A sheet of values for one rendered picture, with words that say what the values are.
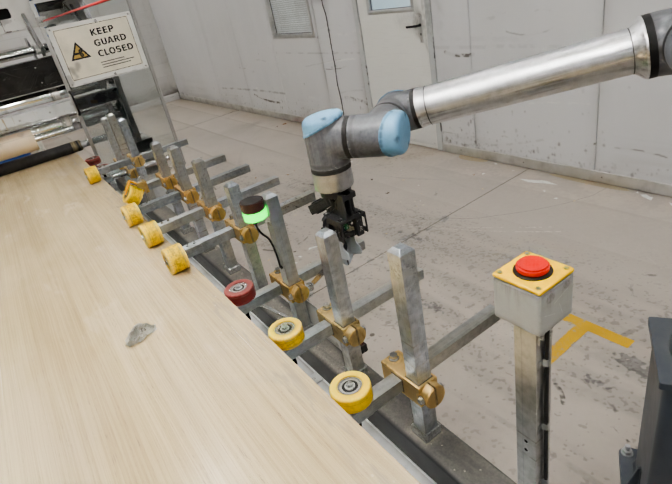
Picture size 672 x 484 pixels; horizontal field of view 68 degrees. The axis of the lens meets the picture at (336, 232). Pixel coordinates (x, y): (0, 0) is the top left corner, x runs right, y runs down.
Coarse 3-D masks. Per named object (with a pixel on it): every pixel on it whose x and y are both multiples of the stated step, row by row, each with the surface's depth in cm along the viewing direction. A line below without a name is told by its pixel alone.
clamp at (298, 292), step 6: (270, 276) 143; (276, 276) 141; (282, 282) 138; (300, 282) 136; (282, 288) 138; (288, 288) 134; (294, 288) 134; (300, 288) 134; (306, 288) 135; (282, 294) 140; (288, 294) 136; (294, 294) 134; (300, 294) 135; (306, 294) 136; (294, 300) 134; (300, 300) 135
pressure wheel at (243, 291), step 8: (240, 280) 136; (248, 280) 135; (232, 288) 133; (240, 288) 132; (248, 288) 131; (232, 296) 130; (240, 296) 129; (248, 296) 131; (240, 304) 130; (248, 312) 136
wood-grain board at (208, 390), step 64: (0, 192) 261; (64, 192) 240; (0, 256) 184; (64, 256) 173; (128, 256) 164; (0, 320) 142; (64, 320) 135; (128, 320) 130; (192, 320) 124; (0, 384) 116; (64, 384) 111; (128, 384) 107; (192, 384) 103; (256, 384) 100; (0, 448) 98; (64, 448) 94; (128, 448) 91; (192, 448) 89; (256, 448) 86; (320, 448) 84
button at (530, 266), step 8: (528, 256) 64; (536, 256) 63; (520, 264) 62; (528, 264) 62; (536, 264) 62; (544, 264) 62; (520, 272) 62; (528, 272) 61; (536, 272) 61; (544, 272) 61
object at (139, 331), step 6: (138, 324) 125; (144, 324) 123; (132, 330) 123; (138, 330) 122; (144, 330) 122; (150, 330) 123; (132, 336) 121; (138, 336) 122; (144, 336) 121; (126, 342) 121; (132, 342) 119; (138, 342) 120
